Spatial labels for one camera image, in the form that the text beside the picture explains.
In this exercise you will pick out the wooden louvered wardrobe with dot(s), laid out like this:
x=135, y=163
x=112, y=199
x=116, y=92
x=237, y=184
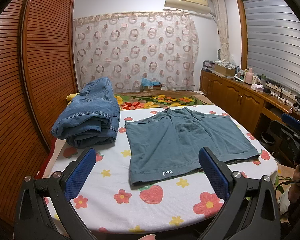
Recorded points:
x=36, y=74

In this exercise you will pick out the pink circle patterned curtain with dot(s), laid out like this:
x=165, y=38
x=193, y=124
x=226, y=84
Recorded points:
x=128, y=46

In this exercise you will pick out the beige tied side curtain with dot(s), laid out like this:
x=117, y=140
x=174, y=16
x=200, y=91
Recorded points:
x=222, y=24

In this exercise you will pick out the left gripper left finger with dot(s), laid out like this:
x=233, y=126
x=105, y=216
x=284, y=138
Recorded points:
x=32, y=218

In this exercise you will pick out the white wall air conditioner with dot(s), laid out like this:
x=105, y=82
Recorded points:
x=199, y=6

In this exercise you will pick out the teal green shorts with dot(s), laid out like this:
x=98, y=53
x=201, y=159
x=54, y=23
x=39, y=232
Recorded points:
x=167, y=144

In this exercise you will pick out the cardboard box on cabinet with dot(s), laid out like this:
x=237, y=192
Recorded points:
x=224, y=70

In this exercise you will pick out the cardboard box blue contents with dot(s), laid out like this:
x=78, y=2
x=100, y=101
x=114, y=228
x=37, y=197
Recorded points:
x=147, y=84

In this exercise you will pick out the yellow plush toy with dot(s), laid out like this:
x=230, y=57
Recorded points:
x=70, y=97

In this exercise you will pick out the grey window blind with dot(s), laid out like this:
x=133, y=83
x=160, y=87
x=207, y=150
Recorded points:
x=273, y=33

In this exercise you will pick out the person right hand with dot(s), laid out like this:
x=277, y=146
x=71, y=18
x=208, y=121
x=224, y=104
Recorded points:
x=294, y=191

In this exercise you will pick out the pink thermos jug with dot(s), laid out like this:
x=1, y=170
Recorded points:
x=248, y=76

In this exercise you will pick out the folded blue denim jeans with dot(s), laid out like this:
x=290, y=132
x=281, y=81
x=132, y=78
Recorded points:
x=92, y=118

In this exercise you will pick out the wooden sideboard cabinet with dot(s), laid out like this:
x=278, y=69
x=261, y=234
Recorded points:
x=253, y=110

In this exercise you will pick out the white fruit flower bedsheet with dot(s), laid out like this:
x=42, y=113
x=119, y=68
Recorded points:
x=108, y=201

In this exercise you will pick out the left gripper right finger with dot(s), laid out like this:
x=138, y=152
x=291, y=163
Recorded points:
x=250, y=209

